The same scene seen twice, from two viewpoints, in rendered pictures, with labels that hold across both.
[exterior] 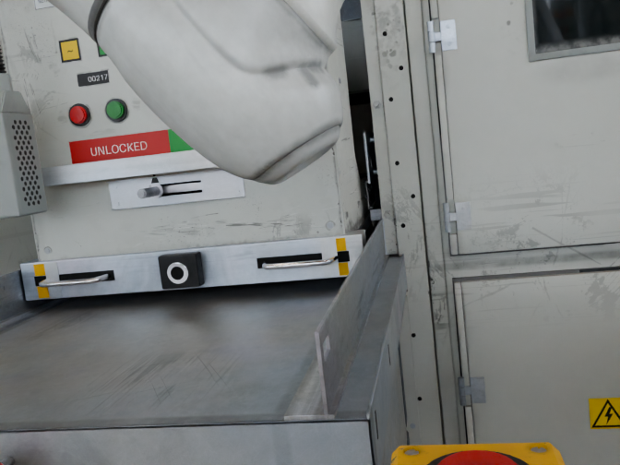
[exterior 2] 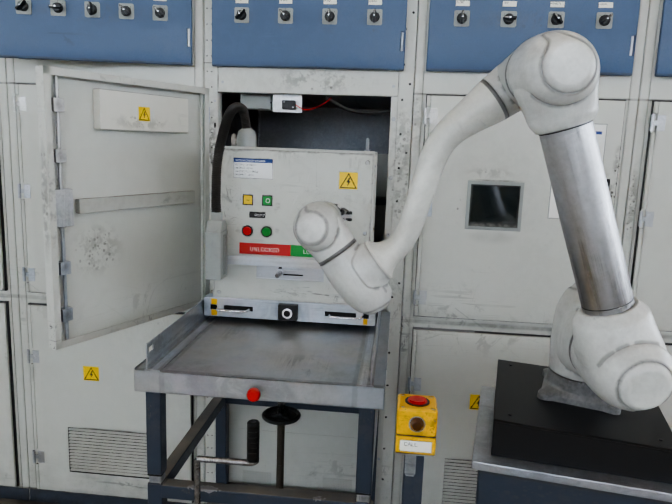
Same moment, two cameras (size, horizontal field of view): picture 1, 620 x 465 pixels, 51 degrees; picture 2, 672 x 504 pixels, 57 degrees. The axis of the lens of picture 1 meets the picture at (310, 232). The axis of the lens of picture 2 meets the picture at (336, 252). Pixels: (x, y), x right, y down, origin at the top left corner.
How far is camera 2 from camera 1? 1.01 m
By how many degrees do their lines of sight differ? 6
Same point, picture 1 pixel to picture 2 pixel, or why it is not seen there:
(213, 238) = (304, 298)
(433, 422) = (392, 397)
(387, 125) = not seen: hidden behind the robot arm
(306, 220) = not seen: hidden behind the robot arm
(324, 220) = not seen: hidden behind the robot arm
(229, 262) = (311, 311)
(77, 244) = (235, 291)
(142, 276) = (267, 311)
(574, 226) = (474, 310)
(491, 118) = (442, 252)
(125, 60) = (331, 276)
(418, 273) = (396, 322)
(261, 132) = (369, 304)
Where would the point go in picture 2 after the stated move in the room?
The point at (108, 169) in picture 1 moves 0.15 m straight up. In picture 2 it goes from (261, 261) to (261, 211)
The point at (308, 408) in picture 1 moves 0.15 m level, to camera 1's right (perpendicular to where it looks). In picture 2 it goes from (364, 382) to (425, 382)
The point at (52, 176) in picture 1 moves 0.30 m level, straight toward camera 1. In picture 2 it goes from (232, 260) to (265, 281)
